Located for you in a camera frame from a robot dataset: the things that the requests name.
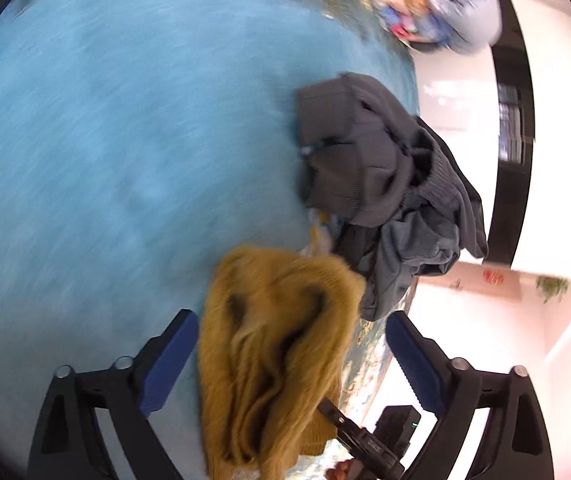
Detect teal floral bed blanket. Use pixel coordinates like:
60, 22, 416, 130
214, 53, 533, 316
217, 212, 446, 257
0, 0, 419, 480

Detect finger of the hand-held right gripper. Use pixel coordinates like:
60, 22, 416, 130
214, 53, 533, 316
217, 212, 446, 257
318, 399, 366, 453

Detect hanging green plant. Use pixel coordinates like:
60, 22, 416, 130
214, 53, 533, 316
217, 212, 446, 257
535, 275, 571, 304

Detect grey pants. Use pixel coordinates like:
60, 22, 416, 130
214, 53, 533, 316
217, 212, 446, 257
335, 205, 461, 322

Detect white wardrobe with black stripe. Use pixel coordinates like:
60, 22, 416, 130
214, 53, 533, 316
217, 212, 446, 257
410, 0, 571, 283

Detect white door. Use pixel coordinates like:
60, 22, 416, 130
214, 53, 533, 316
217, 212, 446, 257
415, 260, 522, 302

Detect olive green knit sweater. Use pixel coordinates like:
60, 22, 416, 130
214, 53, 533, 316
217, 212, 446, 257
198, 246, 367, 480

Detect folded light blue quilt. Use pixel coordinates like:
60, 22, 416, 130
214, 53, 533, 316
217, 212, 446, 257
408, 0, 502, 54

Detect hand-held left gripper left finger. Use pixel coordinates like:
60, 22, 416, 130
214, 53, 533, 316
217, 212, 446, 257
26, 309, 200, 480

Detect dark grey sweatshirt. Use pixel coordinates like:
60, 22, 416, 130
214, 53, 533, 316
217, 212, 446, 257
294, 72, 489, 258

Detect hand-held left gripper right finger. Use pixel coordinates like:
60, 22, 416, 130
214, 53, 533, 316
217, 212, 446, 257
385, 310, 555, 480

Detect person's right hand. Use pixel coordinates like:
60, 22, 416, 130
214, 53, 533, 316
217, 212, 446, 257
325, 459, 367, 480

